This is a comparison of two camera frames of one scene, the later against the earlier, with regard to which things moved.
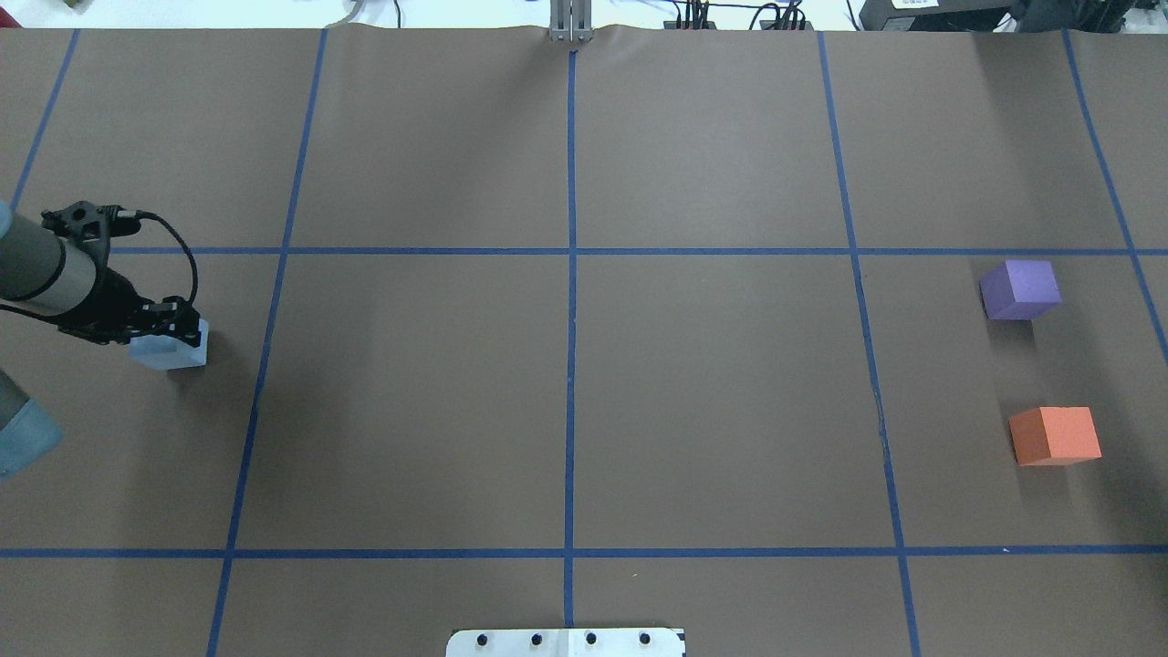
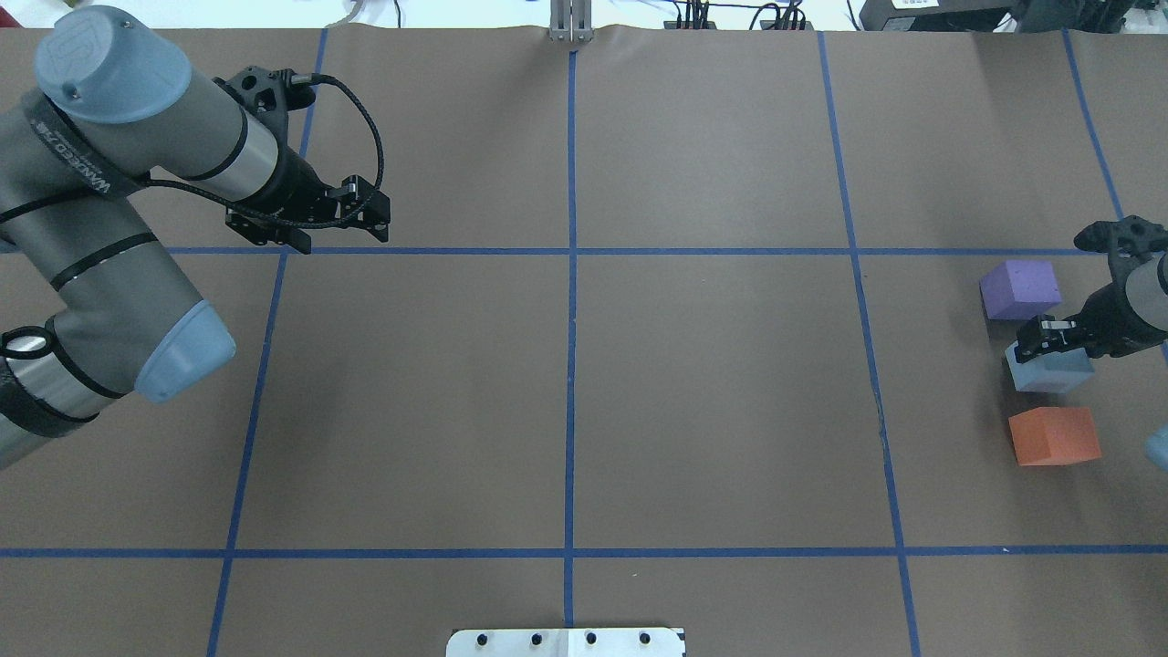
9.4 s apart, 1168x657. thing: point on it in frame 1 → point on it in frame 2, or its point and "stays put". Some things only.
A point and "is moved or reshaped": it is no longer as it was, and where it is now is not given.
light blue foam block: (165, 352) is moved or reshaped
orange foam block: (1055, 435) stays put
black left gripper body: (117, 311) → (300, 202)
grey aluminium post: (570, 21) stays put
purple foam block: (1020, 290) stays put
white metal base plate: (567, 642) stays put
